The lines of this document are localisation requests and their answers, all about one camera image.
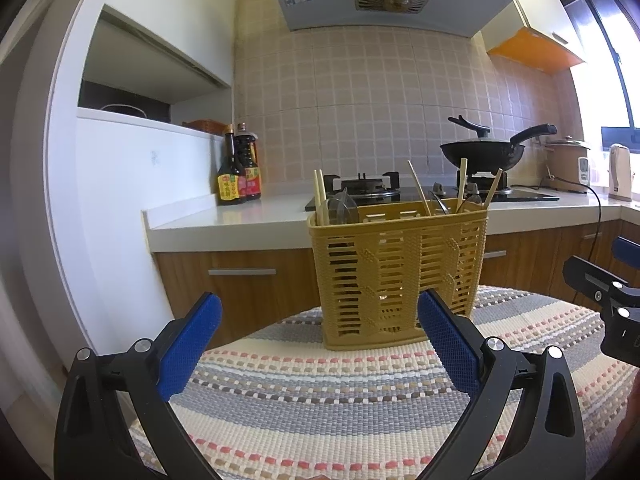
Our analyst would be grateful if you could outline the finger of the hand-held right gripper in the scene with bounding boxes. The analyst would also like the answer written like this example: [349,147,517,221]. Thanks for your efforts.
[562,256,640,361]
[611,236,640,267]

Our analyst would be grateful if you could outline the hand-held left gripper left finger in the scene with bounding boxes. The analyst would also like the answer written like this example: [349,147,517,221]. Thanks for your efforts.
[54,291,223,480]

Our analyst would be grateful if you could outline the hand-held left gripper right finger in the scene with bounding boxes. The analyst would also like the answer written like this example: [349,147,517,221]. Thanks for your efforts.
[412,287,588,480]

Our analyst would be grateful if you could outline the yellow plastic utensil basket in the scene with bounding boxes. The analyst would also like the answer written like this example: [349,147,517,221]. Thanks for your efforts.
[307,200,489,352]

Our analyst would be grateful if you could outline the wooden chopstick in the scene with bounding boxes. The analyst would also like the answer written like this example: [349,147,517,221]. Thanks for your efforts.
[313,170,327,226]
[481,168,504,209]
[318,169,331,226]
[407,160,432,216]
[456,158,469,213]

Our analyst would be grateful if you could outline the wooden base cabinet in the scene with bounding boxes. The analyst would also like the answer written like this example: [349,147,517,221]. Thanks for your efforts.
[152,219,640,351]

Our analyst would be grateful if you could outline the white electric kettle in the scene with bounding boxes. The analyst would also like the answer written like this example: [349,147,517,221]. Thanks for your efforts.
[607,143,636,201]

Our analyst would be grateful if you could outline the black gas stove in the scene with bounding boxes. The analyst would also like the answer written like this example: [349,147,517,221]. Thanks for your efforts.
[304,172,560,212]

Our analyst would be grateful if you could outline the beige rice cooker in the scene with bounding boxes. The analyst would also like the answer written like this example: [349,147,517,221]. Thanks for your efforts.
[544,135,592,194]

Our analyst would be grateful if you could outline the striped woven mat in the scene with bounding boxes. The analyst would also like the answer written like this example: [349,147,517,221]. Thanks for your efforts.
[127,285,640,480]

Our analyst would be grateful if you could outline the sauce bottle yellow label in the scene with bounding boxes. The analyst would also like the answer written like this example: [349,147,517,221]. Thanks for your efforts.
[216,124,248,206]

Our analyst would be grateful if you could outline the black wok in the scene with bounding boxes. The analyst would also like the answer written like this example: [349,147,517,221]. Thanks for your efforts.
[440,124,557,171]

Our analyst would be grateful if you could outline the sauce bottle red label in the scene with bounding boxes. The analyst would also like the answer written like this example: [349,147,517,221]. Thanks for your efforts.
[235,122,263,200]

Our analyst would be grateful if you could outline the window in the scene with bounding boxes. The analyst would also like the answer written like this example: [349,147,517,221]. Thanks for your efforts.
[560,0,640,129]

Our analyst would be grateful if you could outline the metal pot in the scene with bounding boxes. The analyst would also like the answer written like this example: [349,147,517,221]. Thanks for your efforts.
[100,104,151,120]

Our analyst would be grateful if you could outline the black power cable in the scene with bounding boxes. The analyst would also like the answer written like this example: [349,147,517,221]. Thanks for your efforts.
[547,172,604,306]

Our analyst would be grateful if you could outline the orange wall cabinet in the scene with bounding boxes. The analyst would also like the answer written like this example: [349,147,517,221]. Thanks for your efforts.
[487,0,587,72]

